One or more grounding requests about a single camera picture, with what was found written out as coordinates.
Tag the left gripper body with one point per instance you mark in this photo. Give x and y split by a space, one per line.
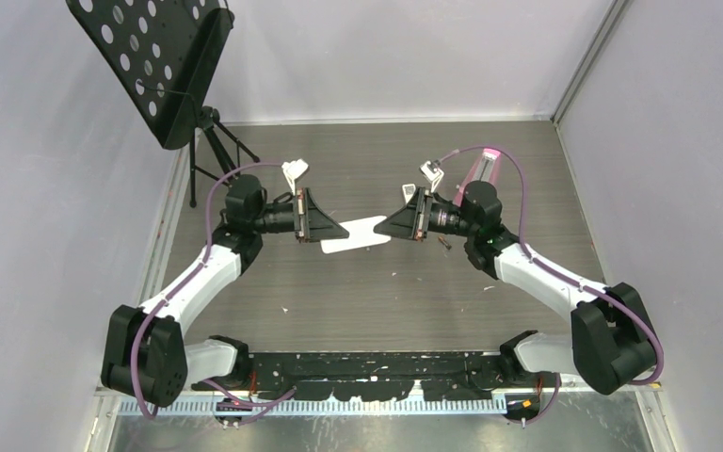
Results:
283 217

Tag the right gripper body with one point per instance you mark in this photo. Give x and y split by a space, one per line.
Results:
436 217

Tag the orange battery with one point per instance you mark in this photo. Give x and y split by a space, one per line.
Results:
445 243

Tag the small white remote control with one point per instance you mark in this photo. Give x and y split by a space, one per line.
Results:
361 236

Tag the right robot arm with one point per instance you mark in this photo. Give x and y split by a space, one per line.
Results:
611 341

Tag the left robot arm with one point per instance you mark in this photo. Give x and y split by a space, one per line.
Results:
145 354

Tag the pink metronome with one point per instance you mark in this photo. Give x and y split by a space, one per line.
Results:
486 167

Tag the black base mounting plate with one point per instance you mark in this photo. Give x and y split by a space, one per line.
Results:
380 376

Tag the black perforated music stand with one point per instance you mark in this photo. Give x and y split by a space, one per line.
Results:
165 55

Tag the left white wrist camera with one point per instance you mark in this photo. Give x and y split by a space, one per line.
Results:
293 171

